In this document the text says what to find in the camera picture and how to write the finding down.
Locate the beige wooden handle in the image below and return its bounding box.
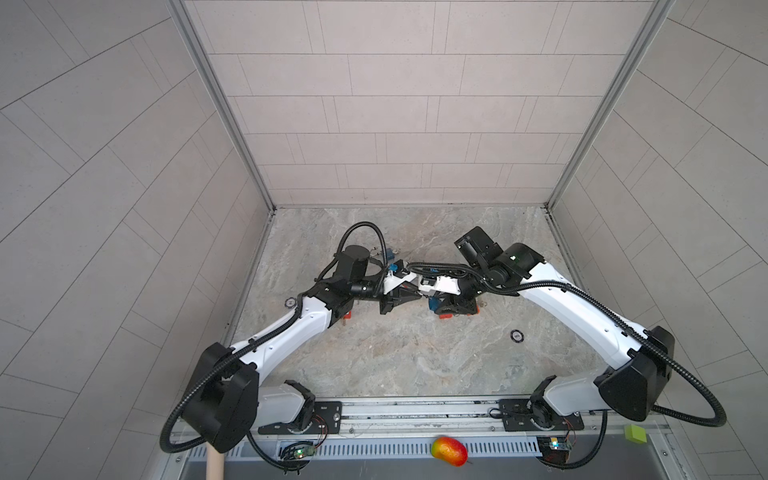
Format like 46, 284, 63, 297
205, 444, 226, 480

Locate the green cube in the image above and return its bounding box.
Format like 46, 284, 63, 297
624, 424, 648, 445

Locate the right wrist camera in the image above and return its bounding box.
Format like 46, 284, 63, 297
419, 276, 461, 296

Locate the mango fruit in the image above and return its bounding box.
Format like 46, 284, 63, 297
431, 436, 469, 467

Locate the aluminium rail frame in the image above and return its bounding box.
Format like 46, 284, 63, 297
158, 395, 694, 479

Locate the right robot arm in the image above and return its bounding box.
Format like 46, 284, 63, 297
425, 227, 675, 428

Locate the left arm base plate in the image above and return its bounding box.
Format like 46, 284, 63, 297
257, 401, 343, 435

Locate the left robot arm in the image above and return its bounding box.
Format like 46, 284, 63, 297
160, 245, 421, 453

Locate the right circuit board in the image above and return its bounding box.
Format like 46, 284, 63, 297
536, 436, 573, 466

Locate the left circuit board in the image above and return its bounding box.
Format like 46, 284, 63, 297
279, 441, 318, 462

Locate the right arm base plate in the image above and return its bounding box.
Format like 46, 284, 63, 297
488, 398, 584, 432

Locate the circuit board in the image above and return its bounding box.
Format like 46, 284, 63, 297
536, 436, 573, 466
279, 441, 318, 462

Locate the black cable conduit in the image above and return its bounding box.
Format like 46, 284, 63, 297
158, 221, 390, 454
407, 262, 728, 428

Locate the black ring marker right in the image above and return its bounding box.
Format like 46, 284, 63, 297
510, 329, 524, 343

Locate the right black cable conduit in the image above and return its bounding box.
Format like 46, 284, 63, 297
407, 262, 728, 428

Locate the left black cable conduit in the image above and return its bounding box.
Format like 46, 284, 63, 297
158, 221, 390, 454

